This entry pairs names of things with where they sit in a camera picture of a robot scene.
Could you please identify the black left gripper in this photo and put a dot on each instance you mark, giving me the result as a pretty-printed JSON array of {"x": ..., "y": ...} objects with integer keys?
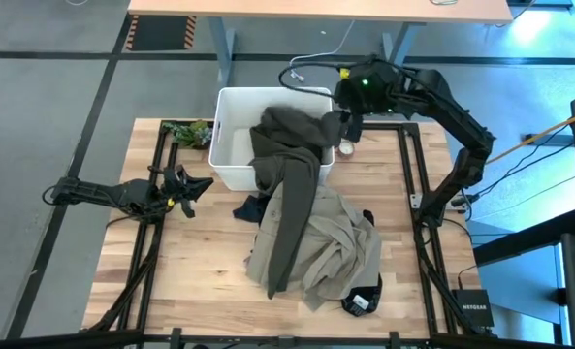
[{"x": 174, "y": 189}]

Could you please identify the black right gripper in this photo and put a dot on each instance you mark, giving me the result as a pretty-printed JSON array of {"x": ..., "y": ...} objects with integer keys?
[{"x": 369, "y": 92}]

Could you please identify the navy blue garment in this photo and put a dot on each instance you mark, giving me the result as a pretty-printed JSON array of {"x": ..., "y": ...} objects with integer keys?
[{"x": 250, "y": 211}]

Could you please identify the olive green hoodie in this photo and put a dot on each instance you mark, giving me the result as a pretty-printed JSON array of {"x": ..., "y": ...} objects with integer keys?
[{"x": 292, "y": 160}]

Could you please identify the beige garment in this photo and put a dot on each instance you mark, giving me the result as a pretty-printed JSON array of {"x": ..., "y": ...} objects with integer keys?
[{"x": 340, "y": 242}]

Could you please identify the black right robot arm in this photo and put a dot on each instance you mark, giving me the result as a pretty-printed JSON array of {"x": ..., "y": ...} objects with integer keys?
[{"x": 461, "y": 121}]

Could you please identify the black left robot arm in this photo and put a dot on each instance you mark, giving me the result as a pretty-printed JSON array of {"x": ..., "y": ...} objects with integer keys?
[{"x": 103, "y": 191}]

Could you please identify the small pink cup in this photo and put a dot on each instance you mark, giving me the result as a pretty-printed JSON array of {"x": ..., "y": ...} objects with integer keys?
[{"x": 346, "y": 148}]

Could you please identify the green potted plant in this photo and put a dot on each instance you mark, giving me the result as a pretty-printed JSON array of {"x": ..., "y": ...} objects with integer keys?
[{"x": 190, "y": 133}]

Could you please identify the white perforated plastic basket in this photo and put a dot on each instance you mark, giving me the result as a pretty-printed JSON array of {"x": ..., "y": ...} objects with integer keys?
[{"x": 233, "y": 111}]

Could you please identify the light wooden desk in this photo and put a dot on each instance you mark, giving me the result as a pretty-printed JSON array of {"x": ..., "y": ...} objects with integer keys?
[{"x": 316, "y": 9}]

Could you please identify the hazard-striped floor plate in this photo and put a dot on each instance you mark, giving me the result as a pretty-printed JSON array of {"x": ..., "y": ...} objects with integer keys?
[{"x": 161, "y": 33}]

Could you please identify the black garment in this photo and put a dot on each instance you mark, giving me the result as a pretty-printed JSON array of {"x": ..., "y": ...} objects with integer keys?
[{"x": 372, "y": 295}]

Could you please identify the black Netgear router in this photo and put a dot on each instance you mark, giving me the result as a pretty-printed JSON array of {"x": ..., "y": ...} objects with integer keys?
[{"x": 472, "y": 307}]

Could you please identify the black aluminium table frame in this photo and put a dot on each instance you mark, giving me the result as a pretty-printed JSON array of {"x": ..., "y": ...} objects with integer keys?
[{"x": 389, "y": 127}]

